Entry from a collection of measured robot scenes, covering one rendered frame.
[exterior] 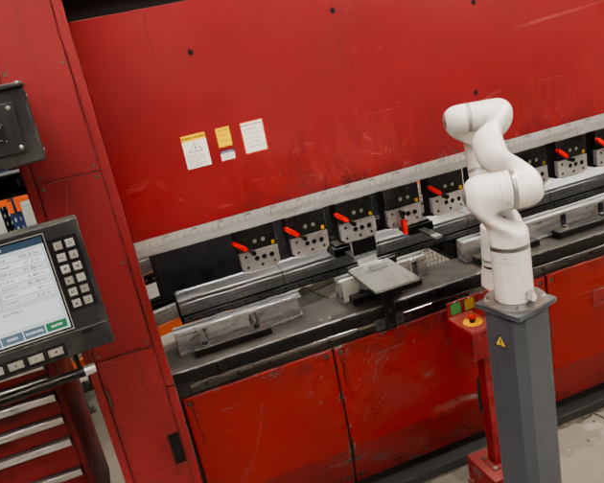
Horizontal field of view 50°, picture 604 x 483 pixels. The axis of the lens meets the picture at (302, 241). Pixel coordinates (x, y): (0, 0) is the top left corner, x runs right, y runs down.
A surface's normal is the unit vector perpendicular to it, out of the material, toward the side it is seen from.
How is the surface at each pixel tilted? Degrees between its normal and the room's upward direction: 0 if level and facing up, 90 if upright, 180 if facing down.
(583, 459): 0
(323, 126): 90
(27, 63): 90
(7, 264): 90
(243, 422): 90
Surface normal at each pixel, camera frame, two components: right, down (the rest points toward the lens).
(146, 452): 0.32, 0.25
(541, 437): 0.54, 0.18
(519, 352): -0.20, 0.36
